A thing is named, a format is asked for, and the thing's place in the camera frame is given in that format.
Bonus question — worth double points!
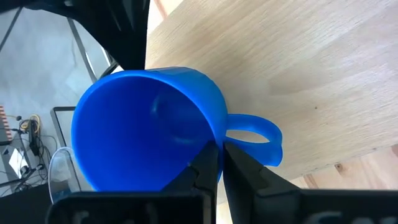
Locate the clear plastic cup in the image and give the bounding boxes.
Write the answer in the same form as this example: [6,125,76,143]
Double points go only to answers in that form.
[47,146,82,205]

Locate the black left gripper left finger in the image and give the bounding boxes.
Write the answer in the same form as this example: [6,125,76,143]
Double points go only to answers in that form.
[45,141,220,224]

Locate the yellow cable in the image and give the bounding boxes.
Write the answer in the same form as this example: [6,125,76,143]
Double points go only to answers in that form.
[19,113,42,135]

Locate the orange striped box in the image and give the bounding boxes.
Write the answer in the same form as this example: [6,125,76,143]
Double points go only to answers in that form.
[0,105,14,146]

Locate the white paper sheet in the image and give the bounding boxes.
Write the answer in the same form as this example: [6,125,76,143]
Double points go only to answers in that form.
[8,148,29,171]

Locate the tangled black cables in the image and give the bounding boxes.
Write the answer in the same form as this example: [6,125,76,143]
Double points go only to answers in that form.
[6,115,60,191]

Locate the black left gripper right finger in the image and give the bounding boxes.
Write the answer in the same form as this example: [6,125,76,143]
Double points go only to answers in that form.
[222,141,398,224]

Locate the blue plastic mug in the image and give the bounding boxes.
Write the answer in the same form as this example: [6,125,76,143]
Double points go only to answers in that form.
[70,66,284,193]

